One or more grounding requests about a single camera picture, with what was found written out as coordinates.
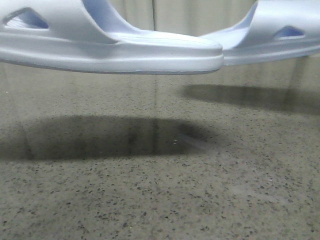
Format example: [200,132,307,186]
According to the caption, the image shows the light blue slipper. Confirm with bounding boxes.
[0,0,224,75]
[203,0,320,66]

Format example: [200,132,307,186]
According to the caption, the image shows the beige curtain backdrop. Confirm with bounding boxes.
[110,0,255,36]

